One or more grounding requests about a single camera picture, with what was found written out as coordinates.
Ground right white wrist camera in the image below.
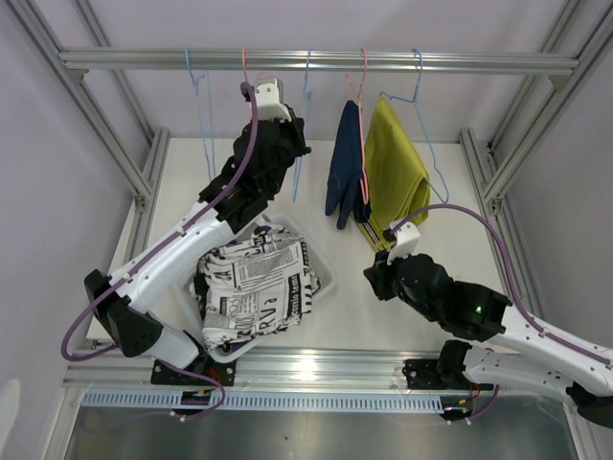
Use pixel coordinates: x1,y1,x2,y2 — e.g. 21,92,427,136
383,219,420,265

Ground aluminium frame struts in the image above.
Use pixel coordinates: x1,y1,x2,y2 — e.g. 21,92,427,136
7,1,170,262
459,1,612,315

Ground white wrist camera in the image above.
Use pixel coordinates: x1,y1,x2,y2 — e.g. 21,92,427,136
383,219,420,265
254,77,293,122

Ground navy blue trousers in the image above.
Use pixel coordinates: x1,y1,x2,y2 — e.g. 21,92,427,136
325,101,372,230

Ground grey slotted cable duct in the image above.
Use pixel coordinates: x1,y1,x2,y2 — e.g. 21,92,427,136
81,388,471,415

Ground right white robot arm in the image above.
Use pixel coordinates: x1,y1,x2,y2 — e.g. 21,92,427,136
364,251,612,427

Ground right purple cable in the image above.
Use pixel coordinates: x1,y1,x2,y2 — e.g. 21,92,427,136
392,203,613,370

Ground light blue hanger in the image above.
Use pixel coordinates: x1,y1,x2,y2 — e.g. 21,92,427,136
184,47,216,180
379,48,450,204
291,48,312,202

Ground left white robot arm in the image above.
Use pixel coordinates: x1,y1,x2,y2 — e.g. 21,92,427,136
84,117,311,384

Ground white plastic basket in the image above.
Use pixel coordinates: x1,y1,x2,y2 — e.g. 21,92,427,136
174,214,336,363

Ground aluminium hanging rail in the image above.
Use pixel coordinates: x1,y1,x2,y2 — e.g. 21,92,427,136
59,47,579,77

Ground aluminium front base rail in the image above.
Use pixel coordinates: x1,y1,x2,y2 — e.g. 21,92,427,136
61,340,585,402

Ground olive yellow trousers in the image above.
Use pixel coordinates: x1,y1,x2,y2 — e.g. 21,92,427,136
358,98,431,252

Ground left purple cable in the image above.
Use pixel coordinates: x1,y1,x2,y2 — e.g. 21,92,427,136
59,81,261,423

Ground aluminium frame right struts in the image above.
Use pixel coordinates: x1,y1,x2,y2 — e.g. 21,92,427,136
459,1,612,315

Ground aluminium frame left struts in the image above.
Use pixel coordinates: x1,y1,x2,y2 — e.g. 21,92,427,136
7,1,170,262

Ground purple cable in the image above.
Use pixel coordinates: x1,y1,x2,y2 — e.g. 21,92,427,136
392,203,613,370
59,81,261,423

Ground grey white printed trousers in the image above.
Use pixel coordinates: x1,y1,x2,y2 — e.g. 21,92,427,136
193,228,321,351

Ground pink hanger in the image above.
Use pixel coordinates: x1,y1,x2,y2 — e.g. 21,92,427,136
345,48,370,205
240,46,269,121

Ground purple camouflage trousers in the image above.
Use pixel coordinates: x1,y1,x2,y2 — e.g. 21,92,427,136
252,222,287,238

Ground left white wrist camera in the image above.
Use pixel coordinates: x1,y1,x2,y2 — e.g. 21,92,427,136
254,77,293,122

